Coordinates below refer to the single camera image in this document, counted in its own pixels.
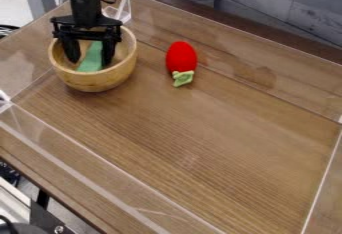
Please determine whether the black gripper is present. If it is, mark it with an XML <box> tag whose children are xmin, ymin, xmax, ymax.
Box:
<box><xmin>49</xmin><ymin>15</ymin><xmax>123</xmax><ymax>66</ymax></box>

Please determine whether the green foam stick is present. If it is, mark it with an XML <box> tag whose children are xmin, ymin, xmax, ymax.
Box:
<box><xmin>76</xmin><ymin>41</ymin><xmax>103</xmax><ymax>72</ymax></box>

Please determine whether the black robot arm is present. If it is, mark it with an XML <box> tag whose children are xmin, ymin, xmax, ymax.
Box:
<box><xmin>51</xmin><ymin>0</ymin><xmax>123</xmax><ymax>66</ymax></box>

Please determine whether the brown wooden bowl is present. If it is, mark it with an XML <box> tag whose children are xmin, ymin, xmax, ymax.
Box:
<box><xmin>48</xmin><ymin>26</ymin><xmax>137</xmax><ymax>92</ymax></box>

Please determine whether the red toy strawberry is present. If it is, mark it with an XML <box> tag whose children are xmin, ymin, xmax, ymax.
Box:
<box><xmin>165</xmin><ymin>41</ymin><xmax>197</xmax><ymax>87</ymax></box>

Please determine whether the black metal table leg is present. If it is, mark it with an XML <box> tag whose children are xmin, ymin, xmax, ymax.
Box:
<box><xmin>36</xmin><ymin>190</ymin><xmax>49</xmax><ymax>210</ymax></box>

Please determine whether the clear acrylic corner bracket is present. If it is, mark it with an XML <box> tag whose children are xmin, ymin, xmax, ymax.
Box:
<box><xmin>101</xmin><ymin>0</ymin><xmax>132</xmax><ymax>23</ymax></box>

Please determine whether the clear acrylic enclosure wall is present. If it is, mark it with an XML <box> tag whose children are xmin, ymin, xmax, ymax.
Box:
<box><xmin>0</xmin><ymin>0</ymin><xmax>342</xmax><ymax>234</ymax></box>

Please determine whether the black cable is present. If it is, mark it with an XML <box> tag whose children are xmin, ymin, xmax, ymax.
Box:
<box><xmin>0</xmin><ymin>214</ymin><xmax>18</xmax><ymax>234</ymax></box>

